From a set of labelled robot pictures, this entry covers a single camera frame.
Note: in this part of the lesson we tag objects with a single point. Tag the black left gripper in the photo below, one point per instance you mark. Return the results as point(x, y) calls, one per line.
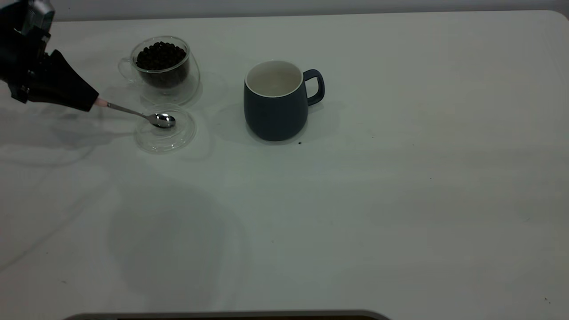
point(15, 58)

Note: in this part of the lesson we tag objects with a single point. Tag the dark grey ceramic mug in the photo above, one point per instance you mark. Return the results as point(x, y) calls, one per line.
point(273, 115)

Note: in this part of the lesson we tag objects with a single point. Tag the pile of coffee beans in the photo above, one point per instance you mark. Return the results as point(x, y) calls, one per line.
point(161, 58)

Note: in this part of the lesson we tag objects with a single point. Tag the clear glass cup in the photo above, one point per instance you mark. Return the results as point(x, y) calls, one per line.
point(178, 89)

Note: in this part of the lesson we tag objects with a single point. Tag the small clear glass dish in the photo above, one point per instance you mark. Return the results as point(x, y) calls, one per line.
point(169, 140)

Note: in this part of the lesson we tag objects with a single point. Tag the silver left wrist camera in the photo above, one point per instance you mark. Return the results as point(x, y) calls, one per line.
point(39, 15)

